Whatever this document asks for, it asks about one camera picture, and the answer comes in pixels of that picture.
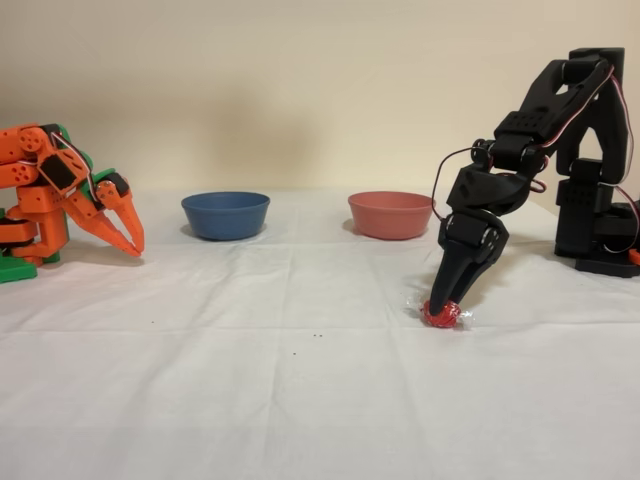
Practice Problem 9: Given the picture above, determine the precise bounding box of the red white black gripper cable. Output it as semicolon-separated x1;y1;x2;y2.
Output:
430;144;549;222

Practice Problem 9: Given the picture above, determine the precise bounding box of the thin cable on orange arm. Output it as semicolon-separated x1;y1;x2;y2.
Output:
42;127;99;202

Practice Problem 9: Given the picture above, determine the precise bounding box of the white tablecloth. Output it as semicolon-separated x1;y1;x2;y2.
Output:
0;188;640;480

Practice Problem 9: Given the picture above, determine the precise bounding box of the red candy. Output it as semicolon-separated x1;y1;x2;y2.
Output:
406;294;474;332

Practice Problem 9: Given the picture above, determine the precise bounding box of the blue bowl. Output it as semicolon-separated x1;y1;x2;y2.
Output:
180;191;272;241

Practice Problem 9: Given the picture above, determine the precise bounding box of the red bowl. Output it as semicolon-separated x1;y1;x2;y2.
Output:
347;191;437;241

